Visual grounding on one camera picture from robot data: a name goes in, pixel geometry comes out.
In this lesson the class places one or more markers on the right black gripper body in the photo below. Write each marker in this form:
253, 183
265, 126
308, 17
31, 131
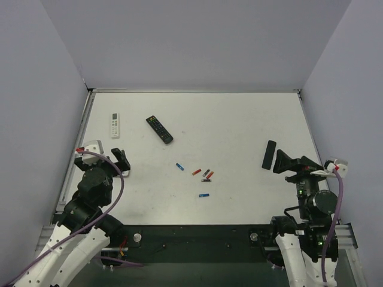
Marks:
301, 165

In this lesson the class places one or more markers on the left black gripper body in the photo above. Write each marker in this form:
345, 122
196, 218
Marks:
108, 162

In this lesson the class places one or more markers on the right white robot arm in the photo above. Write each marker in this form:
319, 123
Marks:
305, 234

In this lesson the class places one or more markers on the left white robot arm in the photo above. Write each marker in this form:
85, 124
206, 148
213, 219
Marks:
85, 225

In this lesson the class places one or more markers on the white remote lying sideways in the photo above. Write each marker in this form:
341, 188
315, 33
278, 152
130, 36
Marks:
124, 174

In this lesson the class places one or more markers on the white air conditioner remote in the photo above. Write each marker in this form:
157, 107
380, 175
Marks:
115, 126

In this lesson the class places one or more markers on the black TV remote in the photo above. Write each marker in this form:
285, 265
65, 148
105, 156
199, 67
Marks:
159, 129

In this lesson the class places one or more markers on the blue battery left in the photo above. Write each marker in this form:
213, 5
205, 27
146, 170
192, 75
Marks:
179, 166

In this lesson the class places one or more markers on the red battery middle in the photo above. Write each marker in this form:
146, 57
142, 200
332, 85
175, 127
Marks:
196, 172

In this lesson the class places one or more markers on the black battery upright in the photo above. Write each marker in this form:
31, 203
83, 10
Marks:
206, 173

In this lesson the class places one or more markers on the red orange battery right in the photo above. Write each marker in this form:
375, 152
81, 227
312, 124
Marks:
209, 175

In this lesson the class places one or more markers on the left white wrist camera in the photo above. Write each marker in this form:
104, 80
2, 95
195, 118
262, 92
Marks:
95, 147

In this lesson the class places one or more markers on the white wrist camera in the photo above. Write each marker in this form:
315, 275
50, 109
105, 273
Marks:
330, 167
95, 147

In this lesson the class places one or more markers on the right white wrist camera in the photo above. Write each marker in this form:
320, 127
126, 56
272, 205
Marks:
330, 167

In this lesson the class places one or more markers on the aluminium frame rail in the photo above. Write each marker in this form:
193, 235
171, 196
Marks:
345, 235

